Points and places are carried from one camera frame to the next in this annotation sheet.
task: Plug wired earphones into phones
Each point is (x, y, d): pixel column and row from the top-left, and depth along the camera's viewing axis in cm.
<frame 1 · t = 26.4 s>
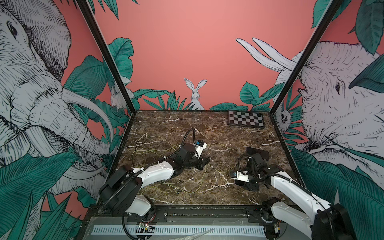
left hand: (211, 159, 81), fingers closed
right hand: (243, 174, 85), fingers open
black white checkerboard: (245, 119, 117), point 2 cm above the table
green wired earphones: (190, 192, 83), on the table

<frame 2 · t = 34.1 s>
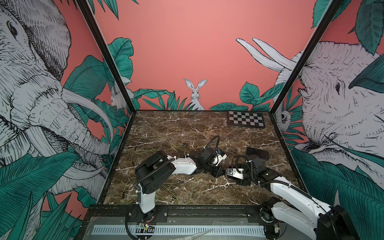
left hand: (226, 172, 83), fingers closed
right hand: (235, 168, 86), fingers open
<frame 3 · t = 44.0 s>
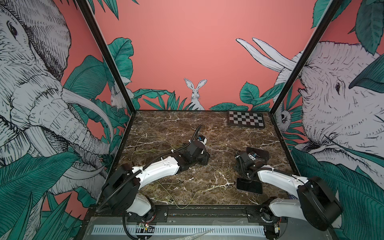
left hand: (209, 153, 82), fingers open
right hand: (234, 164, 91), fingers open
black smartphone near: (256, 187, 88), on the table
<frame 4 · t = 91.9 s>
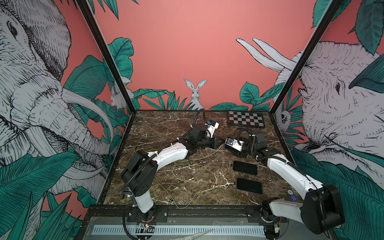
left hand: (226, 140, 79), fingers closed
right hand: (233, 140, 86), fingers open
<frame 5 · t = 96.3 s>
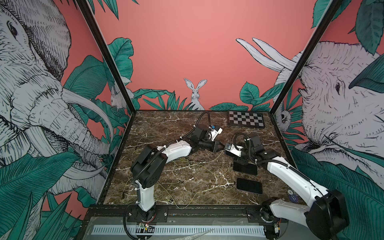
left hand: (227, 147, 81), fingers closed
right hand: (234, 146, 84), fingers open
